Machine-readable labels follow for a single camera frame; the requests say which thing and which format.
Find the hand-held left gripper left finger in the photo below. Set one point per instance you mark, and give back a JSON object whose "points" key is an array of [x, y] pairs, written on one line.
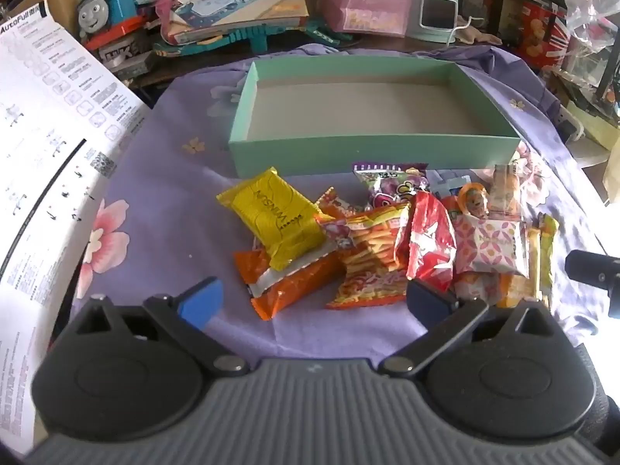
{"points": [[201, 302]]}

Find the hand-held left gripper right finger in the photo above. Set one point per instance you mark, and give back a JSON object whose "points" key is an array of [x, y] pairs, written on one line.
{"points": [[428, 305]]}

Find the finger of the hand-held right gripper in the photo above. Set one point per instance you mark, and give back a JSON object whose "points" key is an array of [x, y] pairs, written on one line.
{"points": [[591, 271]]}

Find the green yellow snack packet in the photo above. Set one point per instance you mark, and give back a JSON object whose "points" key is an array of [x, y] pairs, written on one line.
{"points": [[549, 256]]}

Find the yellow stick snack packet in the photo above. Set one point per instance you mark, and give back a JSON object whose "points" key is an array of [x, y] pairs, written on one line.
{"points": [[534, 261]]}

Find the shiny red snack packet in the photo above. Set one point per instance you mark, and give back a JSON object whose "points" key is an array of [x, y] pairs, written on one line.
{"points": [[431, 237]]}

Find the fries print snack packet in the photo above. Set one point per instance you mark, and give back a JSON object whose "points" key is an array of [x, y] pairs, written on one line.
{"points": [[373, 247]]}

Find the pink patterned snack packet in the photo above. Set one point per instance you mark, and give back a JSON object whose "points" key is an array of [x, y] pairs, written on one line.
{"points": [[489, 247]]}

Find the orange white striped snack packet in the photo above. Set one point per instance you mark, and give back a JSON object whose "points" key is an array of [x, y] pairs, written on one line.
{"points": [[290, 290]]}

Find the orange jelly cup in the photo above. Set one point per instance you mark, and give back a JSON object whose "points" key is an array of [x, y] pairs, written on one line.
{"points": [[472, 198]]}

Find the clear beige snack packet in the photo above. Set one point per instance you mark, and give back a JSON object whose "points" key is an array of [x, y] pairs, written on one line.
{"points": [[506, 189]]}

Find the purple grape candy packet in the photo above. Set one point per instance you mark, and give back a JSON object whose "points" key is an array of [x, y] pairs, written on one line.
{"points": [[387, 184]]}

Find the mint green cardboard box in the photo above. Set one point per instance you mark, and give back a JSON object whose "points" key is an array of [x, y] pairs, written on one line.
{"points": [[368, 155]]}

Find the purple floral cloth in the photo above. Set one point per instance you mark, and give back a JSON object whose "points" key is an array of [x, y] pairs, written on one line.
{"points": [[169, 193]]}

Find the red snack box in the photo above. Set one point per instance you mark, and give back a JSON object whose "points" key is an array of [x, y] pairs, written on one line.
{"points": [[540, 34]]}

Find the grey black lettered box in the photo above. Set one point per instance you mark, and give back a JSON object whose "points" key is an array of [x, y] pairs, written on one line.
{"points": [[126, 60]]}

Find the small beige toy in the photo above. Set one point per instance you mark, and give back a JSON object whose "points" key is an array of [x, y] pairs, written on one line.
{"points": [[477, 35]]}

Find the teal plastic toy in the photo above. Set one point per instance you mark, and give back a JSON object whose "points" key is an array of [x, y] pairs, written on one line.
{"points": [[252, 34]]}

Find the mint green retro appliance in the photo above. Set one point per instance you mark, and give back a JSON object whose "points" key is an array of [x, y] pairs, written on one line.
{"points": [[438, 14]]}

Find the blue toy train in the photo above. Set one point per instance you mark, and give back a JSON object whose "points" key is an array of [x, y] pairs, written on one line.
{"points": [[109, 5]]}

